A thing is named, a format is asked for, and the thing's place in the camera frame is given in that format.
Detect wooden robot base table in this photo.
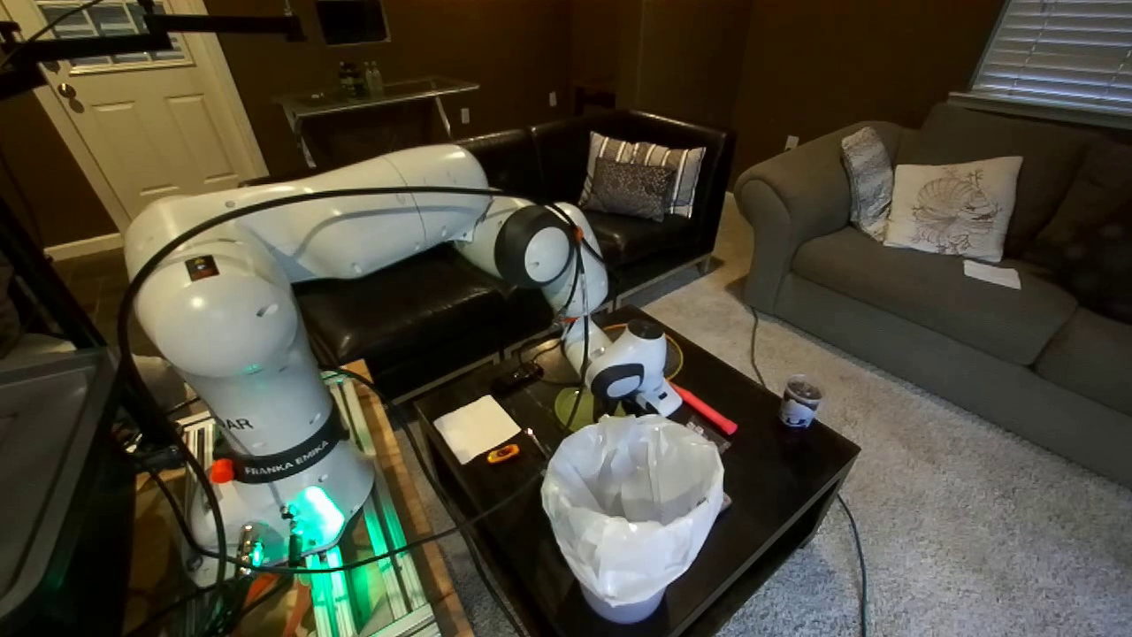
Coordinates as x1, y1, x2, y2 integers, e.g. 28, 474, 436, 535
127, 368, 471, 637

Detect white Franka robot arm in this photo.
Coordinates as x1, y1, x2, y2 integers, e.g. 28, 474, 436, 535
122, 145, 680, 579

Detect green plastic plate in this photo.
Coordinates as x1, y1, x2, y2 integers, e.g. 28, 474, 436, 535
553, 387, 594, 433

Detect black coffee table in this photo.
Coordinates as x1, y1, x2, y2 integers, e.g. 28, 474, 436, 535
417, 312, 856, 637

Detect white napkin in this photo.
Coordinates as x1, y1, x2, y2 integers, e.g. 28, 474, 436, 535
436, 395, 518, 462

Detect small orange object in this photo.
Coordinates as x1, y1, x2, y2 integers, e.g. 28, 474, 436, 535
485, 443, 518, 466

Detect black leather sofa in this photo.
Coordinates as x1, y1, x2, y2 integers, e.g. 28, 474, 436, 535
297, 108, 735, 401

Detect grey striped cushion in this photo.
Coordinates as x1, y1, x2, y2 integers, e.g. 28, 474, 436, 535
580, 136, 706, 223

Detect small glass cup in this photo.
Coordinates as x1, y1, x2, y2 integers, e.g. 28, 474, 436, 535
777, 379, 820, 433

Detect glass console table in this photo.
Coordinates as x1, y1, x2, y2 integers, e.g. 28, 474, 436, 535
278, 77, 472, 170

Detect white striped pillow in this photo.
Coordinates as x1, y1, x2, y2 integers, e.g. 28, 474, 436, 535
842, 128, 896, 240

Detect white printed pillow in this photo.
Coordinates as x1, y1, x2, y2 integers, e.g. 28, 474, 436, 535
885, 154, 1021, 261

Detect white paper sheet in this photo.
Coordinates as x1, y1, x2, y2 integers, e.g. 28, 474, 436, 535
963, 259, 1021, 290

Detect white entry door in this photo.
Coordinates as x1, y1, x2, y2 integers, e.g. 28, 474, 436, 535
34, 33, 265, 225

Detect grey fabric sofa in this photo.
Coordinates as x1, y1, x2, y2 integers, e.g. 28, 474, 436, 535
735, 104, 1132, 483

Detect dark patterned pillow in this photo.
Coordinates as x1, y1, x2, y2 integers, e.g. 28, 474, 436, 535
1027, 138, 1132, 323

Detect window blinds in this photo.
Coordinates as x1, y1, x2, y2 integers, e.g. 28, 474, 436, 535
950, 0, 1132, 132

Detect orange handled badminton racket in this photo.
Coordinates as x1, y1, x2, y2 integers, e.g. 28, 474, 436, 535
673, 382, 738, 439

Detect black floor cable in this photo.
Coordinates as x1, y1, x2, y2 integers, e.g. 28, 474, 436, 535
743, 308, 875, 637

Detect black camera on stand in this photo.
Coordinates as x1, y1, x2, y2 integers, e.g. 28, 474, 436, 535
0, 0, 305, 100

